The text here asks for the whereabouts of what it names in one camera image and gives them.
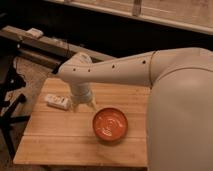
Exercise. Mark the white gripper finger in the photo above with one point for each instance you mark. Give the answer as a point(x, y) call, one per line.
point(74, 107)
point(93, 105)

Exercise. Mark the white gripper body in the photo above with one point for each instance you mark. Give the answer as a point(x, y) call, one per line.
point(81, 93)

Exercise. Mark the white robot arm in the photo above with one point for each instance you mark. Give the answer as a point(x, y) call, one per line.
point(180, 106)

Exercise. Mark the orange ceramic bowl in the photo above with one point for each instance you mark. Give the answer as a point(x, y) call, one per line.
point(110, 124)

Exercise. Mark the wooden table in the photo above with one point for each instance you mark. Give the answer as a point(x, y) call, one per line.
point(57, 137)

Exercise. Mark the black tripod stand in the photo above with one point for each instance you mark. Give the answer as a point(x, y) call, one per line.
point(9, 80)

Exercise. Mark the small white box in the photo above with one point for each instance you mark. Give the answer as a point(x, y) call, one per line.
point(34, 32)

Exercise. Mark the long wooden beam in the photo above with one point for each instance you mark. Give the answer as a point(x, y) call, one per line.
point(48, 44)

